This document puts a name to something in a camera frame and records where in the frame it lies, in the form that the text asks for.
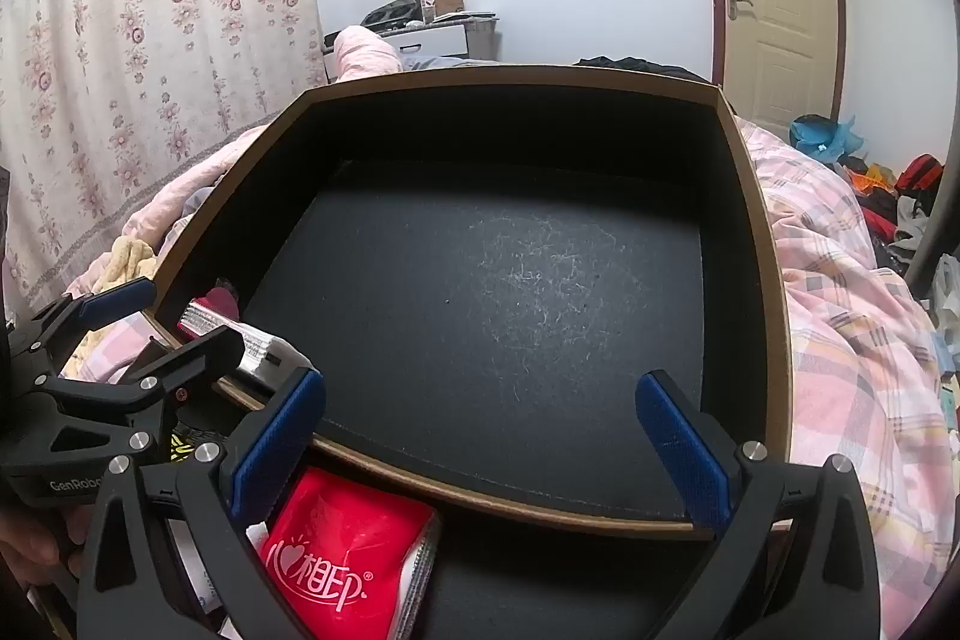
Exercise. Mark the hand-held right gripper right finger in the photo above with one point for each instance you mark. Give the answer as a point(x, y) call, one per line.
point(682, 452)

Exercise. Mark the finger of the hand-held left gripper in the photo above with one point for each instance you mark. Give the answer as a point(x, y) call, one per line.
point(202, 356)
point(116, 300)

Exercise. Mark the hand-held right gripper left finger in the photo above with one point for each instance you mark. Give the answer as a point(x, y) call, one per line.
point(276, 441)

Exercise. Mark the red tissue packet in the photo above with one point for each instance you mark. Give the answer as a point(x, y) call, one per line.
point(337, 550)

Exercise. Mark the large black-lined brown box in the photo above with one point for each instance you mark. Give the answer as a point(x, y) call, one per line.
point(487, 310)

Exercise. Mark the person's left hand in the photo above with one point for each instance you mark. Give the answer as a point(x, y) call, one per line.
point(30, 546)

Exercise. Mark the yellow towel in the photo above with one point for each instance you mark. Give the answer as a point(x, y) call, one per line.
point(127, 261)

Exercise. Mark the magenta cloth item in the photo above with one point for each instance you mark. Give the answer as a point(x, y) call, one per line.
point(223, 295)

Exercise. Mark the yellow black patterned item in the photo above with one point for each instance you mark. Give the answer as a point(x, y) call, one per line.
point(184, 449)

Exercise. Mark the white plastic packet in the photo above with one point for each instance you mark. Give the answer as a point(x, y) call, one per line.
point(191, 572)

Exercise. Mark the pink plaid quilt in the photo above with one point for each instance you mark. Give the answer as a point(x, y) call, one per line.
point(840, 310)

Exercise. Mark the floral curtain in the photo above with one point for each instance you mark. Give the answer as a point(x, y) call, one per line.
point(150, 48)

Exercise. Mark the pile of colourful clothes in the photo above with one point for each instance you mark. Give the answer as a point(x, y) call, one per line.
point(885, 197)

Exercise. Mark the dark metal pole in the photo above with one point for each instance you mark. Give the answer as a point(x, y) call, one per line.
point(930, 227)

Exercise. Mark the blue plastic bag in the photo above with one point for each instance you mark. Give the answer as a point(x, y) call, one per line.
point(821, 138)

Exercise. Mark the pink rolled quilt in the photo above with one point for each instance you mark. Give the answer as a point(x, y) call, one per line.
point(364, 51)

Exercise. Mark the grey bed sheet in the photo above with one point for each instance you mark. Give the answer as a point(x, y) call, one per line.
point(442, 61)

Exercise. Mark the black clothing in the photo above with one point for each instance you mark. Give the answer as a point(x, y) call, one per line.
point(637, 64)

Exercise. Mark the white nightstand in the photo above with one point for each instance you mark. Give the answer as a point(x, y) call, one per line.
point(435, 42)

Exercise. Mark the black tray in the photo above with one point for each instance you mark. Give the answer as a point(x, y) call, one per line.
point(390, 12)

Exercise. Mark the clear water bottle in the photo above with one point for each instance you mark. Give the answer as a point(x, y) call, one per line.
point(428, 6)

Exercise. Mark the small cardboard box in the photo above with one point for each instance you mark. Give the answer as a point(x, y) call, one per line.
point(450, 3)

